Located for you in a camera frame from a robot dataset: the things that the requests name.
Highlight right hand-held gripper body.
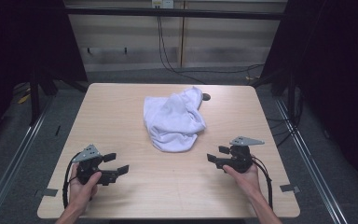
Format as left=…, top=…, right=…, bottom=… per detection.
left=215, top=135, right=266, bottom=175

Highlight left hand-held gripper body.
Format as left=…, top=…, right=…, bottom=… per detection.
left=72, top=144, right=119, bottom=187

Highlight white printed cloth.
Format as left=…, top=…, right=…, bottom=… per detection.
left=143, top=86, right=207, bottom=153

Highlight person's right hand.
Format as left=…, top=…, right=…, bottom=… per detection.
left=222, top=162, right=261, bottom=202

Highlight person's left hand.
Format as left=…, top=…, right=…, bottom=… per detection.
left=69, top=162, right=103, bottom=216

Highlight grey tape strip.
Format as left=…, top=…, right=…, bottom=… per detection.
left=279, top=183, right=301, bottom=194
left=34, top=188, right=59, bottom=198

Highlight black metal stand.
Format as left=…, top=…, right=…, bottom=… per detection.
left=250, top=66, right=302, bottom=125
left=27, top=64, right=88, bottom=127

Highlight yellow floor object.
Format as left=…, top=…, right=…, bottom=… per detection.
left=17, top=92, right=32, bottom=105

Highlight black curtain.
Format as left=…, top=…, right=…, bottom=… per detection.
left=260, top=0, right=358, bottom=197
left=0, top=0, right=89, bottom=150

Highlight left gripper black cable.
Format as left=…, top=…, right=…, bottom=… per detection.
left=62, top=151, right=82, bottom=210

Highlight black floor cables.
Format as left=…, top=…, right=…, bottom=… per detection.
left=266, top=90, right=304, bottom=147

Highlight aluminium floor rail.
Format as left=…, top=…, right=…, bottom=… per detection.
left=274, top=98, right=349, bottom=224
left=0, top=96, right=55, bottom=224

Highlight black hanging wall cable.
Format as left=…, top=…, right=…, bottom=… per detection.
left=157, top=15, right=265, bottom=85

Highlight black horizontal frame bar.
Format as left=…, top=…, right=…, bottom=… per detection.
left=64, top=7, right=288, bottom=21

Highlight white wall socket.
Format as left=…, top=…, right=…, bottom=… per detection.
left=151, top=0, right=175, bottom=9

